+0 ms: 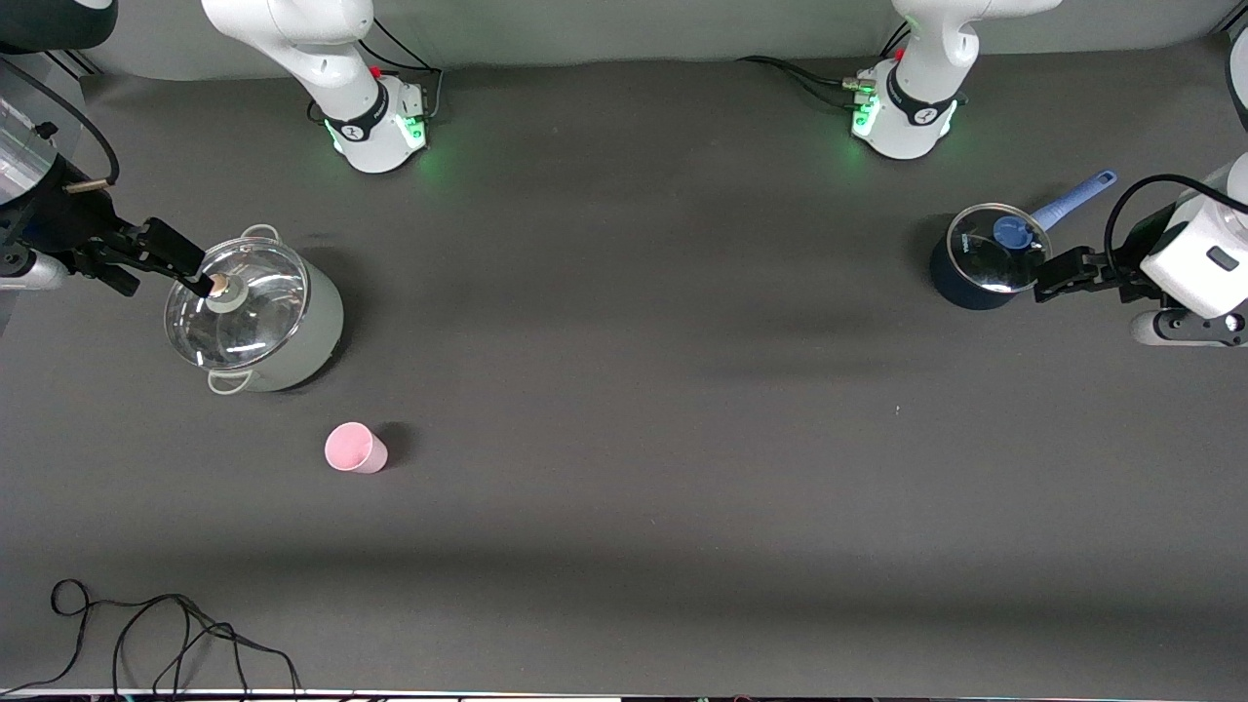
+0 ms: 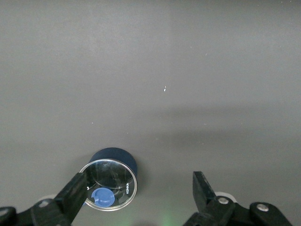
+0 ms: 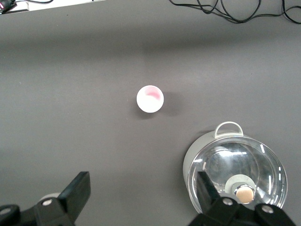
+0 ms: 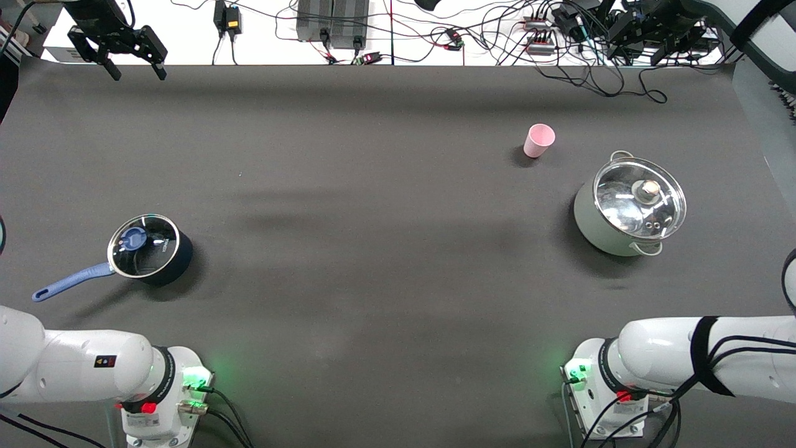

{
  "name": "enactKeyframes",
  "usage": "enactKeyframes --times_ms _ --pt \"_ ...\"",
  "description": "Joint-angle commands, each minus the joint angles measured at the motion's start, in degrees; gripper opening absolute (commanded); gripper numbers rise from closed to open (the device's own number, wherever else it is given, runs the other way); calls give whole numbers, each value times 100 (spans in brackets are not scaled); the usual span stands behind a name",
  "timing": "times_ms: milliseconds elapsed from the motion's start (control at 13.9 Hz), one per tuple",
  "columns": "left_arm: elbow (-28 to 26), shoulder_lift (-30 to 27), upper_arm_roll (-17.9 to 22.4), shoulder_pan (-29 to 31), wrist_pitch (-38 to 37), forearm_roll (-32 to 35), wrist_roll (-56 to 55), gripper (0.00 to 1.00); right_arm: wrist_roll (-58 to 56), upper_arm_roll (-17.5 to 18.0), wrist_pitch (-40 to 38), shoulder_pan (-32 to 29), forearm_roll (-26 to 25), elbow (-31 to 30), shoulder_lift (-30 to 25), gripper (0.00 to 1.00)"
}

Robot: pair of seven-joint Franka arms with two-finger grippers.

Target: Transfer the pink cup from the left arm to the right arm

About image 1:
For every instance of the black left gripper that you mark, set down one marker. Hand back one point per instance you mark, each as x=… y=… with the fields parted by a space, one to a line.
x=1123 y=274

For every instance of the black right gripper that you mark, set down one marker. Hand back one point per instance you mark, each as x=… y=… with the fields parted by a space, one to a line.
x=66 y=220

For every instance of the pink plastic cup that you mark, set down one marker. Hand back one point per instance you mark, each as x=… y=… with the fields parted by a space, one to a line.
x=356 y=450

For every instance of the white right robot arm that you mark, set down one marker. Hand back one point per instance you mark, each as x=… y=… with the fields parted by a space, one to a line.
x=292 y=39

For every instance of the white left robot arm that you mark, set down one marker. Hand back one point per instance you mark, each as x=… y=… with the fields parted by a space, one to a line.
x=916 y=117

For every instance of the glass lid with blue knob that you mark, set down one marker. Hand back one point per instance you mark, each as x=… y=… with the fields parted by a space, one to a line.
x=985 y=263

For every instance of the glass lid with copper knob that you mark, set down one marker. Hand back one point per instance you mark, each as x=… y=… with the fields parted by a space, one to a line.
x=253 y=322

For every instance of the dark blue saucepan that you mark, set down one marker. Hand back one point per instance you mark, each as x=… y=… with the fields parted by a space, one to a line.
x=960 y=288

